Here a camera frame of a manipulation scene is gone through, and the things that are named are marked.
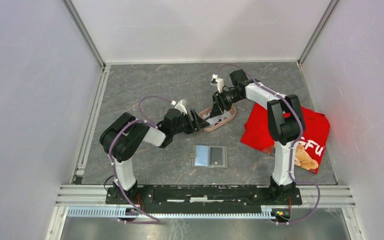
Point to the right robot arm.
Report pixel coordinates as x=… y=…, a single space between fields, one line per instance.
x=285 y=121

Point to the aluminium frame rail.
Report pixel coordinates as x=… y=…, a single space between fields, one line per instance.
x=91 y=201

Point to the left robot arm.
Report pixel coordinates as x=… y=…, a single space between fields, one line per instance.
x=123 y=137

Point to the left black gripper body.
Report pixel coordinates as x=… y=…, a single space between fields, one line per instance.
x=186 y=124

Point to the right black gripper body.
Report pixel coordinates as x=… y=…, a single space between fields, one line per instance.
x=227 y=98

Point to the red printed t-shirt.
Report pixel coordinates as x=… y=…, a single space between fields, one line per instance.
x=312 y=144

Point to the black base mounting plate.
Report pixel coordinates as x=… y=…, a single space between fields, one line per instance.
x=201 y=199

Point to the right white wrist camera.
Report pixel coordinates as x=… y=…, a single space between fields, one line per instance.
x=218 y=83

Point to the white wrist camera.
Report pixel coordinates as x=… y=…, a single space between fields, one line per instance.
x=180 y=105
x=218 y=83

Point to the grey card holder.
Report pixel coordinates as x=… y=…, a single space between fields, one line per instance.
x=200 y=156

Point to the pink oval tray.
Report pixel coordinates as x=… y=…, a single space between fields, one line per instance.
x=205 y=115

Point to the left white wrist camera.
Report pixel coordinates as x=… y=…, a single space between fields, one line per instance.
x=180 y=105

